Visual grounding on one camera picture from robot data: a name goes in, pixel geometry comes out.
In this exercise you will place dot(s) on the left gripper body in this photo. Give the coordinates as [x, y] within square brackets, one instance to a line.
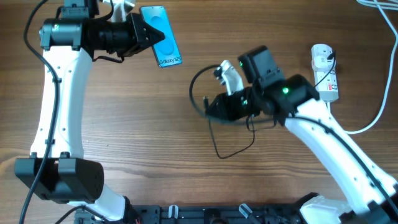
[135, 22]

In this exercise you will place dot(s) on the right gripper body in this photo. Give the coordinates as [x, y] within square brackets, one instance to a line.
[244, 102]

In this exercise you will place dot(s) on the smartphone with teal screen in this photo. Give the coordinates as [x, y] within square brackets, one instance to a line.
[166, 49]

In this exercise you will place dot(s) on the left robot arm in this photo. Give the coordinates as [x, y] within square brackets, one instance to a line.
[56, 169]

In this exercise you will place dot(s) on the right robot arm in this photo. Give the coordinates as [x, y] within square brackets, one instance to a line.
[261, 88]

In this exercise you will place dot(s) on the white USB charger plug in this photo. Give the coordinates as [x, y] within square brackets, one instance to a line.
[321, 63]

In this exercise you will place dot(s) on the white power strip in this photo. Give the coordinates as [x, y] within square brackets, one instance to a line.
[325, 82]

